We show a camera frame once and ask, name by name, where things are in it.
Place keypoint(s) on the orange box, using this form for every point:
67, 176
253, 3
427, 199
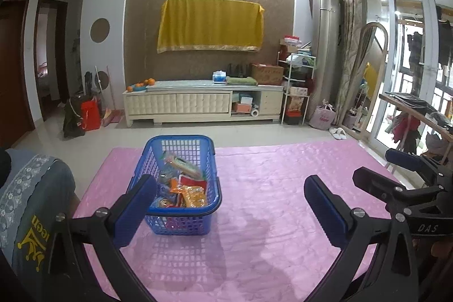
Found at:
242, 107

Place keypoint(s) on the grey crown print cloth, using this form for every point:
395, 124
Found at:
35, 196

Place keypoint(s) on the dark brown doorway frame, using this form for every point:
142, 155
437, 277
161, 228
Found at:
62, 61

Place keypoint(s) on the green folded cloth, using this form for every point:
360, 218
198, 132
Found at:
241, 81

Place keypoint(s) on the orange snack packet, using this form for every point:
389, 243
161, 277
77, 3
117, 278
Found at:
176, 192

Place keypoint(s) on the dark bottle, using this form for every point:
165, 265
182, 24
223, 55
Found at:
237, 70
230, 70
244, 70

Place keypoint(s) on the golden figure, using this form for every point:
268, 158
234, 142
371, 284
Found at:
296, 104

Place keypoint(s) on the dark cloth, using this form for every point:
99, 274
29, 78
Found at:
4, 167

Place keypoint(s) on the glass balcony door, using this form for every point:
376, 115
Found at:
403, 47

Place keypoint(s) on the blue white tissue box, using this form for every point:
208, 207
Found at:
219, 76

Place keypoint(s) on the beige green snack packet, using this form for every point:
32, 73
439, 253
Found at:
182, 164

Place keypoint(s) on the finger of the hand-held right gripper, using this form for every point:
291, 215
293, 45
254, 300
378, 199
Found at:
403, 160
371, 180

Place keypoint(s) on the arched standing mirror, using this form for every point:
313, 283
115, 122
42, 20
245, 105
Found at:
364, 82

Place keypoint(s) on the cardboard box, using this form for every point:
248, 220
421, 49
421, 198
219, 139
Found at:
267, 74

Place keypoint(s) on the white mop pole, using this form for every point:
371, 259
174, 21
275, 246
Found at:
99, 89

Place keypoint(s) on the white shelf rack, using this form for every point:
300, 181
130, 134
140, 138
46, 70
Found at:
297, 82

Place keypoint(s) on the black bag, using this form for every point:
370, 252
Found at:
72, 119

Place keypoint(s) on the blue fruit plate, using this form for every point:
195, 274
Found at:
139, 88

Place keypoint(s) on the red white box stack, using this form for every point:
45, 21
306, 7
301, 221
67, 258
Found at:
289, 43

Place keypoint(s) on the pink quilted mat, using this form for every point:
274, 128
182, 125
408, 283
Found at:
265, 234

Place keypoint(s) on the dark brown door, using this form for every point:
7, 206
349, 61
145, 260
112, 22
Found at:
14, 82

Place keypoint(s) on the black upright stand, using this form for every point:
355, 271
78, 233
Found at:
88, 86

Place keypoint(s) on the blue plastic basket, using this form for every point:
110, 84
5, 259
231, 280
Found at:
184, 146

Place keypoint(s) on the pale blue snack packet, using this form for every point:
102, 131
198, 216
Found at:
163, 185

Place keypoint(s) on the red garment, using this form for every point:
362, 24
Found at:
405, 130

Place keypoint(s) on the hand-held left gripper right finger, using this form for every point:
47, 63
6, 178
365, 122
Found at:
325, 213

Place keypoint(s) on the white slipper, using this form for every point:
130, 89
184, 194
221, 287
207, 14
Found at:
334, 132
343, 135

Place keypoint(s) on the broom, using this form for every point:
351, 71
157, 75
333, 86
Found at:
111, 116

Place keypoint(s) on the white paper roll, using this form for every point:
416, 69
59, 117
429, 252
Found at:
255, 112

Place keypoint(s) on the red black box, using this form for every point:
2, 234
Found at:
292, 118

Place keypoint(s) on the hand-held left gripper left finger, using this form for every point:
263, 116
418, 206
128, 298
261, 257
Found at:
136, 211

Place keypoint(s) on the cream tv cabinet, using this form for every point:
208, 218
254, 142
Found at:
180, 104

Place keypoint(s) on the blue dog print snack packet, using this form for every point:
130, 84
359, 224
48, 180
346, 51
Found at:
162, 202

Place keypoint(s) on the silver standing air conditioner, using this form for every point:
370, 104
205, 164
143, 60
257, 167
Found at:
325, 54

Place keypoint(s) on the wooden drying rack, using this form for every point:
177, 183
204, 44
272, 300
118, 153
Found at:
421, 114

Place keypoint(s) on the red shopping bag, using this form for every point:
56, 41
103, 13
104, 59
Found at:
91, 116

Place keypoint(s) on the pink tote bag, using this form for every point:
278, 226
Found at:
322, 118

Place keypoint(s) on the beige patterned curtain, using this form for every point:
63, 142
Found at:
348, 47

